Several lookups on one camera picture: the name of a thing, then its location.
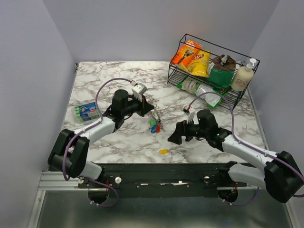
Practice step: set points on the yellow chips bag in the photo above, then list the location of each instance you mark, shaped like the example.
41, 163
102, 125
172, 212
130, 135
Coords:
198, 64

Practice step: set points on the metal keyring holder with rings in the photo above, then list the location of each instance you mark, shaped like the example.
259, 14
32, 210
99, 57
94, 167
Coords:
156, 115

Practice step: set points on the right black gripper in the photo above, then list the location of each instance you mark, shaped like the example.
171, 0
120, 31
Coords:
182, 128

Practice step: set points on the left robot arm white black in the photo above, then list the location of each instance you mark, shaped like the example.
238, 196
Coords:
69, 154

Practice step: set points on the yellow key tag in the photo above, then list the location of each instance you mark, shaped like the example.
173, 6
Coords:
164, 151

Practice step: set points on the black wire basket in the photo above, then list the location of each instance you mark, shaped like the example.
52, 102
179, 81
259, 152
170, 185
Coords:
232, 97

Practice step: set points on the cream lotion pump bottle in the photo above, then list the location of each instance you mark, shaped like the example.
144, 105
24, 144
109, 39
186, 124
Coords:
243, 76

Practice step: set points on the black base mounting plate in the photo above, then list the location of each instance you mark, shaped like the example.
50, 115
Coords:
166, 180

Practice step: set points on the green sponge pack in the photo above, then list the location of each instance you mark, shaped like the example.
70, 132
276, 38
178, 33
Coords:
85, 112

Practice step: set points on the brown crumpled bag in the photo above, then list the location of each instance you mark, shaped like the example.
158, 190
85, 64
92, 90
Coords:
224, 63

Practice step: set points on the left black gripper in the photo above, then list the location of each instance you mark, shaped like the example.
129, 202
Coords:
145, 107

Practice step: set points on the orange razor package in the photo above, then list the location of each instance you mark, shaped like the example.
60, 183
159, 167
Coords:
186, 53

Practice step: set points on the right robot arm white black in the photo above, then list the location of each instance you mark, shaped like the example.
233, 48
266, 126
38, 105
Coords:
277, 173

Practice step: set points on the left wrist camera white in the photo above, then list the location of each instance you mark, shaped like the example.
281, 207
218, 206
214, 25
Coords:
138, 89

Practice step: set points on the dark green bag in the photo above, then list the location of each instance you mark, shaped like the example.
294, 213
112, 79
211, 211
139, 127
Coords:
220, 79

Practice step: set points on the blue key tag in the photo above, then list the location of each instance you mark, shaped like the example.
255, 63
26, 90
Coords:
153, 130

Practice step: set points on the aluminium frame rail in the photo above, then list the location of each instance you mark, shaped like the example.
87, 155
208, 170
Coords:
64, 205

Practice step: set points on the red key tag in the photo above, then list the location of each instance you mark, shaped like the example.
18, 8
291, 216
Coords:
157, 129

